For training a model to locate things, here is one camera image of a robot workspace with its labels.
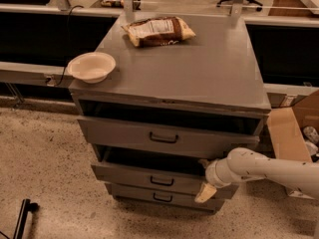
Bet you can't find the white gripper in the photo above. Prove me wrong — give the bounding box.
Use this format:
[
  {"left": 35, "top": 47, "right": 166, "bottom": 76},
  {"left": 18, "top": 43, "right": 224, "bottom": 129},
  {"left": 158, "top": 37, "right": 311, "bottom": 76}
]
[{"left": 194, "top": 158, "right": 235, "bottom": 203}]

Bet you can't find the grey drawer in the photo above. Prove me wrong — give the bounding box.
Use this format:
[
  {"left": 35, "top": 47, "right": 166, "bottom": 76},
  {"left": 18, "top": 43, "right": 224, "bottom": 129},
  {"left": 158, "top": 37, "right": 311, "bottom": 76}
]
[
  {"left": 106, "top": 182, "right": 224, "bottom": 212},
  {"left": 78, "top": 117, "right": 259, "bottom": 159},
  {"left": 91, "top": 144, "right": 239, "bottom": 200}
]

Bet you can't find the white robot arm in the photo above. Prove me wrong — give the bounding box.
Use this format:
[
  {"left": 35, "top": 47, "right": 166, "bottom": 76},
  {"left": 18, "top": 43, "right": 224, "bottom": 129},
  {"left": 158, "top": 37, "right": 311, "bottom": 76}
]
[{"left": 195, "top": 147, "right": 319, "bottom": 203}]

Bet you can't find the grey bottom drawer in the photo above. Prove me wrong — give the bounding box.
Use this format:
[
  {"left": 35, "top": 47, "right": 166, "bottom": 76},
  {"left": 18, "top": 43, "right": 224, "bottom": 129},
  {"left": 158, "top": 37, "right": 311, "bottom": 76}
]
[{"left": 106, "top": 182, "right": 224, "bottom": 212}]

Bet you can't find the grey drawer cabinet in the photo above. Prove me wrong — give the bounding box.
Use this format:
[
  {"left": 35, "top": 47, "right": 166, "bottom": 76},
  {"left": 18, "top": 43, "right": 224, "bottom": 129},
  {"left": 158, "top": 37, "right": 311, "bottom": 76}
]
[{"left": 70, "top": 15, "right": 271, "bottom": 201}]

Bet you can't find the grey top drawer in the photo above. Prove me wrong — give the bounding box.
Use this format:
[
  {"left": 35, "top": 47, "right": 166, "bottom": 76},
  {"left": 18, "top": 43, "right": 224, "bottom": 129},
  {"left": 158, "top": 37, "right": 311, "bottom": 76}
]
[{"left": 78, "top": 117, "right": 259, "bottom": 159}]

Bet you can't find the cardboard box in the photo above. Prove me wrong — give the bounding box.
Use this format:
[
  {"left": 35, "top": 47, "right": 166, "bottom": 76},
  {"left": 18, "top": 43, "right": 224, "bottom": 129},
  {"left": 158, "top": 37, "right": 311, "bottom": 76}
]
[{"left": 267, "top": 91, "right": 319, "bottom": 162}]

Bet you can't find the brown chip bag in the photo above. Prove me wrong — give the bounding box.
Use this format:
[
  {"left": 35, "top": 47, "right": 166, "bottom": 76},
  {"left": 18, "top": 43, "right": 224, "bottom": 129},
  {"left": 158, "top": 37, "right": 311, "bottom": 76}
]
[{"left": 123, "top": 16, "right": 195, "bottom": 48}]

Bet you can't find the white bowl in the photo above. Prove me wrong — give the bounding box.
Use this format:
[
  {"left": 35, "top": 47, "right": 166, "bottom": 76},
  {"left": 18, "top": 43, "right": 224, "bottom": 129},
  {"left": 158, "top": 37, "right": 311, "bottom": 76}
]
[{"left": 67, "top": 52, "right": 116, "bottom": 84}]

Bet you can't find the black bar on floor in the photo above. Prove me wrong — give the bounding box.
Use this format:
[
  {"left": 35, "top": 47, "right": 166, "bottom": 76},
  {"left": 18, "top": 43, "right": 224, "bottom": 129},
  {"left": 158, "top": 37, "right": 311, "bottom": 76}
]
[{"left": 13, "top": 198, "right": 39, "bottom": 239}]

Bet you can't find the office chair base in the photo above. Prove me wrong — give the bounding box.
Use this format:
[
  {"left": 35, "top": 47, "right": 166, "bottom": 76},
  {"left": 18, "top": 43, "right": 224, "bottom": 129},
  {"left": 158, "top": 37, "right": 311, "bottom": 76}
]
[{"left": 216, "top": 0, "right": 265, "bottom": 13}]

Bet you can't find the wooden cabinet background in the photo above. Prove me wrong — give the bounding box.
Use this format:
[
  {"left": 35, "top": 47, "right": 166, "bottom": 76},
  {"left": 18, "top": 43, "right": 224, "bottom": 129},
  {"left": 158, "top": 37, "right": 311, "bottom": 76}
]
[{"left": 268, "top": 0, "right": 318, "bottom": 18}]

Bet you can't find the black cable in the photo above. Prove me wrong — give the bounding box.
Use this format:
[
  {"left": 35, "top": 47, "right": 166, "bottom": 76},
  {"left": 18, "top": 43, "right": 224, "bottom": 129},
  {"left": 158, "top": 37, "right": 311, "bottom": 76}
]
[{"left": 54, "top": 5, "right": 86, "bottom": 88}]

